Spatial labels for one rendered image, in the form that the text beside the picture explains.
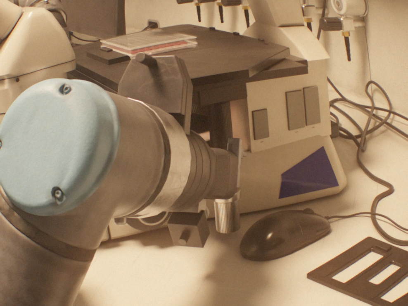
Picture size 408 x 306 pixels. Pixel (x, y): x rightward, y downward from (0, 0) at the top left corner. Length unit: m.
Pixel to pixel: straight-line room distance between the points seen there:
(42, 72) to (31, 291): 0.33
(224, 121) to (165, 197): 0.22
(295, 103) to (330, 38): 0.60
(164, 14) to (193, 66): 1.60
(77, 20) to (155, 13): 1.01
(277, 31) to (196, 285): 0.38
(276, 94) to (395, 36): 0.47
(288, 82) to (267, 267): 0.25
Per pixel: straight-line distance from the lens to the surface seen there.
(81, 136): 0.40
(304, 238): 0.74
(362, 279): 0.66
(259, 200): 0.83
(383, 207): 0.84
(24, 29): 0.72
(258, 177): 0.83
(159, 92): 0.57
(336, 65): 1.44
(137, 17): 2.55
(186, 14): 2.11
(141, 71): 0.58
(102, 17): 1.19
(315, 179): 0.85
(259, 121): 0.83
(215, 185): 0.64
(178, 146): 0.52
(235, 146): 0.68
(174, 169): 0.51
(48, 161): 0.41
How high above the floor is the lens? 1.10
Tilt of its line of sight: 20 degrees down
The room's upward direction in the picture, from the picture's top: 5 degrees counter-clockwise
